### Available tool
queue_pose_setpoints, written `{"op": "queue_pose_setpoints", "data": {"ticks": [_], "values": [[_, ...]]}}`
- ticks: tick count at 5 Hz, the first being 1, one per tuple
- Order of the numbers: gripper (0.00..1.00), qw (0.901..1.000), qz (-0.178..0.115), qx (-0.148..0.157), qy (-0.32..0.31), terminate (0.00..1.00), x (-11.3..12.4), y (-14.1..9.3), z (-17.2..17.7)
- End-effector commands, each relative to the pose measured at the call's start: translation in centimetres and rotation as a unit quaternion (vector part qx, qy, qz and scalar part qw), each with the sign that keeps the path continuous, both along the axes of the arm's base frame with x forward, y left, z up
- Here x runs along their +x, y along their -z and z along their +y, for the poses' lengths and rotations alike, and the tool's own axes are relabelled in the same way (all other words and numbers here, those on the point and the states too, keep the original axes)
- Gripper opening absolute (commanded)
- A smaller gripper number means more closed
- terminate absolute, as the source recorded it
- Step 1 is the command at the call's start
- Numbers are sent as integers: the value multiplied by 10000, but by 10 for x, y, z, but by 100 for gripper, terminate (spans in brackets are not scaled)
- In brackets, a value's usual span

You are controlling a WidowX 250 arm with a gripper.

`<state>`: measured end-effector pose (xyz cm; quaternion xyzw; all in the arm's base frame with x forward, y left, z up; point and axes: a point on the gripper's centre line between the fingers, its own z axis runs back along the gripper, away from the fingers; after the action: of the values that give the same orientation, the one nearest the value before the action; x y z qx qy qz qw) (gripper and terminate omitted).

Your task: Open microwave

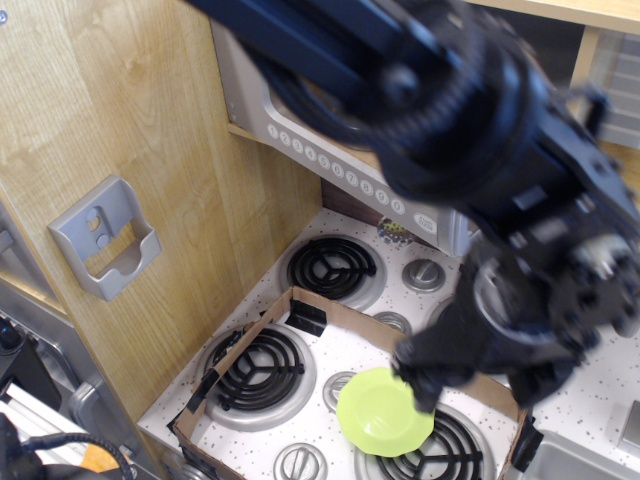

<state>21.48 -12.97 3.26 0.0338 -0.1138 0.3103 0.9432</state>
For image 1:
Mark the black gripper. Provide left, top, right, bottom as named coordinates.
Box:
left=392, top=249, right=588, bottom=413

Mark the grey toy microwave door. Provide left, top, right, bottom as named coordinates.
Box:
left=211, top=22, right=473, bottom=257

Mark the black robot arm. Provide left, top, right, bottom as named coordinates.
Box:
left=197, top=1, right=639, bottom=411

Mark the front right black burner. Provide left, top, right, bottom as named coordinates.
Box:
left=354, top=404, right=497, bottom=480

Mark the black burner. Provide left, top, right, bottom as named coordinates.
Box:
left=354, top=404, right=497, bottom=480
left=205, top=325, right=317, bottom=432
left=427, top=297, right=457, bottom=352
left=278, top=235, right=387, bottom=311

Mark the back right black burner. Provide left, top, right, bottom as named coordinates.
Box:
left=427, top=297, right=457, bottom=352

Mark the green plastic plate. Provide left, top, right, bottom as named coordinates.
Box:
left=336, top=367, right=435, bottom=457

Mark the grey centre small knob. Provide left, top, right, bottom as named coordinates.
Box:
left=373, top=311, right=412, bottom=335

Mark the grey back stove knob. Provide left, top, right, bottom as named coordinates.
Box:
left=402, top=259, right=446, bottom=293

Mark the grey stove knob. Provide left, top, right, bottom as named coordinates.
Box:
left=322, top=371, right=356, bottom=413
left=273, top=443, right=328, bottom=480
left=402, top=259, right=446, bottom=293

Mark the grey middle stove knob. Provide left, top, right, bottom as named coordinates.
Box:
left=322, top=371, right=356, bottom=413

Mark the grey sink faucet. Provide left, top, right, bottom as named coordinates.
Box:
left=613, top=319, right=639, bottom=338

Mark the hanging round strainer toy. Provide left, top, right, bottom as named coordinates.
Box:
left=376, top=217, right=414, bottom=248

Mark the back left black burner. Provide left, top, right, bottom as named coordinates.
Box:
left=278, top=235, right=387, bottom=311

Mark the grey front stove knob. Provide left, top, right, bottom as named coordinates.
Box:
left=273, top=443, right=328, bottom=480

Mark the front left black burner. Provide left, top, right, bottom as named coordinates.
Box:
left=205, top=325, right=317, bottom=432

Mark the orange object bottom left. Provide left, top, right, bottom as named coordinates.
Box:
left=80, top=443, right=129, bottom=473

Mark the brown cardboard frame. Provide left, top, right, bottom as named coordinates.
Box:
left=171, top=289, right=525, bottom=479

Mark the grey oven door handle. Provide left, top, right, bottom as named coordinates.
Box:
left=68, top=381, right=108, bottom=436

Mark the grey wall phone holder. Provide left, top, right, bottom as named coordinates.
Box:
left=48, top=175, right=162, bottom=301

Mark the black braided cable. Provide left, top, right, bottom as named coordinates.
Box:
left=0, top=414, right=134, bottom=480

